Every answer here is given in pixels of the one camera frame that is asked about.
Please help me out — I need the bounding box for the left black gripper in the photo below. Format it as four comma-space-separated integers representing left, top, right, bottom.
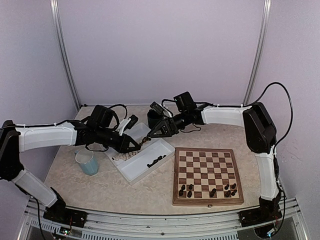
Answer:
95, 126, 141, 153

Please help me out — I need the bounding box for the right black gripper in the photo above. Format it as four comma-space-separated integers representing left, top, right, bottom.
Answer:
147, 110, 189, 138

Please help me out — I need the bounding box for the wooden chess board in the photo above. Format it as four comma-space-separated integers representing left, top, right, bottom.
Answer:
172, 147, 244, 207

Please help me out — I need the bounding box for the dark rook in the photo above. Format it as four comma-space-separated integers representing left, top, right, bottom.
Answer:
178, 189, 184, 197

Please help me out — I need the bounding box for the dark piece corner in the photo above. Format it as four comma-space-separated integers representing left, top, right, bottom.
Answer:
231, 189, 237, 196

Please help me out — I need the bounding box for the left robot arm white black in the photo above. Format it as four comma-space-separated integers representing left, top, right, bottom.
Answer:
0, 105, 141, 223

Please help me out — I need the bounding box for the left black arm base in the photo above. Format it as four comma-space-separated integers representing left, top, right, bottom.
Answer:
43, 187, 88, 228

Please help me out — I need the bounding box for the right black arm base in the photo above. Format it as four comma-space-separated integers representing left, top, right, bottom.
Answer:
238, 192, 283, 227

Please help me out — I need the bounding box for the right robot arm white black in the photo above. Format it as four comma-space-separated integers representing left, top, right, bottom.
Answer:
147, 91, 281, 222

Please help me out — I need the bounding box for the pile of white chess pieces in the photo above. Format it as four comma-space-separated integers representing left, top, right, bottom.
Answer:
111, 151, 138, 161

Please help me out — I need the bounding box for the dark chess piece pair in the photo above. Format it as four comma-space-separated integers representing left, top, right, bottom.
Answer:
147, 155, 166, 168

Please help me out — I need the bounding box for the dark green cup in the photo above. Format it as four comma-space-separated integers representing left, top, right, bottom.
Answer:
147, 109, 163, 129

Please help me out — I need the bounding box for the white divided plastic tray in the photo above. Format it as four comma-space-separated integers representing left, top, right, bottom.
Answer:
105, 138, 175, 185

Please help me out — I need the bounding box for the light blue cup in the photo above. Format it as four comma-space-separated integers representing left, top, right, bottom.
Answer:
75, 148, 99, 176

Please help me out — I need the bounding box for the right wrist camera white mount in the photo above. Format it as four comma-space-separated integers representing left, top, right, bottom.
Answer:
150, 101, 174, 119

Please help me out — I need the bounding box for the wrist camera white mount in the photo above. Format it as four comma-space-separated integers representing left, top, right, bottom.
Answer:
116, 114, 139, 136
150, 101, 174, 119

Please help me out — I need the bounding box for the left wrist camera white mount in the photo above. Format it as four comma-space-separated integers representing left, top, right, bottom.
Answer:
116, 114, 139, 136

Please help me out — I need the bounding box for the right aluminium frame post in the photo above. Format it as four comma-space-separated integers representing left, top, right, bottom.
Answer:
242, 0, 272, 105

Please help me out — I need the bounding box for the aluminium frame post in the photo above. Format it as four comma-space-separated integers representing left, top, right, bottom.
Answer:
50, 0, 82, 110
242, 0, 272, 105

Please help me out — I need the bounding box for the left aluminium frame post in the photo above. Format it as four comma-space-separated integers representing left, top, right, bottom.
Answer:
50, 0, 82, 110

